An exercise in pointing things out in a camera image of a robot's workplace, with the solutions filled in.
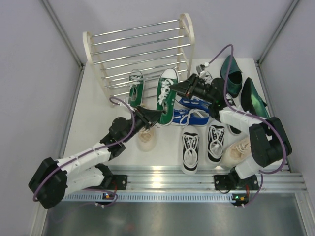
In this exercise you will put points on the beige lace sneaker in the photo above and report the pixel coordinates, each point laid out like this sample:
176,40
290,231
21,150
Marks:
146,139
236,153

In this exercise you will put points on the black sneaker lower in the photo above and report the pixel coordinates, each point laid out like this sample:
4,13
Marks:
233,130

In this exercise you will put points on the black sneaker upper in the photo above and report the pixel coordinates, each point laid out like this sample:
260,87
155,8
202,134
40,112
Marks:
206,76

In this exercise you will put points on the teal heel shoe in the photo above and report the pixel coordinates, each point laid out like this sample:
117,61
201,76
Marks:
234,73
251,101

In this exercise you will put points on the black white sneaker right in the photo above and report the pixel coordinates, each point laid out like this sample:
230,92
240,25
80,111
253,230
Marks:
215,144

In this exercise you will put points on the white metal shoe rack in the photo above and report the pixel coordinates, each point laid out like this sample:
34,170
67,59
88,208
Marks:
149,48

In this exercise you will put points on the perforated cable tray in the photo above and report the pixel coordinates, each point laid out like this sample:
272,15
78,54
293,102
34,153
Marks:
85,196

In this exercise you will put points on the aluminium mounting rail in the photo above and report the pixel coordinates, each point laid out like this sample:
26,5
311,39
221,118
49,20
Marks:
172,179

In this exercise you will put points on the green sneaker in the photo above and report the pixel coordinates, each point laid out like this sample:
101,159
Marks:
136,88
166,96

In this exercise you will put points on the blue sneaker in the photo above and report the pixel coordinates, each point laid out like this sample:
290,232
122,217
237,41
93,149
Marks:
195,117
194,104

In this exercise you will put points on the black white sneaker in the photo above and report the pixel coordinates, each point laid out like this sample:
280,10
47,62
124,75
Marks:
190,150
215,144

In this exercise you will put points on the teal heel shoe lower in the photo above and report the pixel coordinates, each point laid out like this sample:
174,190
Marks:
251,101

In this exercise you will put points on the teal heel shoe upper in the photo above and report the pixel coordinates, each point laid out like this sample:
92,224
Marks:
234,73

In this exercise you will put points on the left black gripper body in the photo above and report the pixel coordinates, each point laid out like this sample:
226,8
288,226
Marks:
138,111

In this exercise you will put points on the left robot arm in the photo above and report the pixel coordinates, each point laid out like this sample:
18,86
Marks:
87,170

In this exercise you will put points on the black white sneaker left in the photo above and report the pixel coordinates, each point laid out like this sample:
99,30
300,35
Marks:
190,150

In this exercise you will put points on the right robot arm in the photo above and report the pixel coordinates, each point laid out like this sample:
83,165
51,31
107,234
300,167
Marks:
268,139

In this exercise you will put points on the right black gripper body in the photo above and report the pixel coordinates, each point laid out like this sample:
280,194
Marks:
199,90

